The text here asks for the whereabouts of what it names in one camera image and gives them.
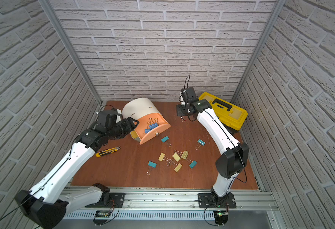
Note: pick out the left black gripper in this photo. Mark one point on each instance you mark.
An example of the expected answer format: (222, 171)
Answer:
(130, 125)

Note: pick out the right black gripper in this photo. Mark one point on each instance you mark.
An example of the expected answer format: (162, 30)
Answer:
(179, 111)

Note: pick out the orange top drawer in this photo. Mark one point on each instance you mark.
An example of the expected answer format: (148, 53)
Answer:
(163, 125)

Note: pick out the white round drawer cabinet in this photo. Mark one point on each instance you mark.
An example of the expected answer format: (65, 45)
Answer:
(139, 108)

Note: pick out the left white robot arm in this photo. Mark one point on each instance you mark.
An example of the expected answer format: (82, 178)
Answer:
(44, 204)

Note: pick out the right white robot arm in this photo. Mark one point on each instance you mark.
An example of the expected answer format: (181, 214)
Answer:
(234, 154)

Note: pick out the yellow middle drawer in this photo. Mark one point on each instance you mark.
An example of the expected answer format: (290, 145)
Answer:
(135, 136)

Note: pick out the yellow binder clip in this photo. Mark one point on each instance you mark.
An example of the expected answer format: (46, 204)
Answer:
(162, 157)
(178, 166)
(183, 154)
(176, 157)

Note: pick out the yellow utility knife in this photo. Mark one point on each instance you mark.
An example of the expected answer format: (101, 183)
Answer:
(108, 151)

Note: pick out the yellow black toolbox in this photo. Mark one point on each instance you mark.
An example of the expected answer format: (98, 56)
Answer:
(232, 116)

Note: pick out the left controller board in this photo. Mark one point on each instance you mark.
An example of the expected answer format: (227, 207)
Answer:
(102, 217)

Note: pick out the controller board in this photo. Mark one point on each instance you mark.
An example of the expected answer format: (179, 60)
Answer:
(221, 217)
(102, 217)

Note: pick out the right controller board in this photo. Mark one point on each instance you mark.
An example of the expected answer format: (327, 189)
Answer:
(221, 217)

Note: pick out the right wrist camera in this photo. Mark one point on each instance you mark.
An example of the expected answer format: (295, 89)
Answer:
(188, 96)

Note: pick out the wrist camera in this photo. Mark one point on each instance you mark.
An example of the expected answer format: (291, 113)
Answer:
(188, 96)
(108, 118)

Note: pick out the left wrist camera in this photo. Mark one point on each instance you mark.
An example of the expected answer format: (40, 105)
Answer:
(108, 118)

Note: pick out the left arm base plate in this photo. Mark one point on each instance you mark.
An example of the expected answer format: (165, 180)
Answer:
(114, 200)

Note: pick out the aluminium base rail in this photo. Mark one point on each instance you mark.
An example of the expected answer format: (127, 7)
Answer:
(192, 199)

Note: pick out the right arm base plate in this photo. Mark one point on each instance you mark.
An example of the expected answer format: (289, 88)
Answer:
(210, 200)

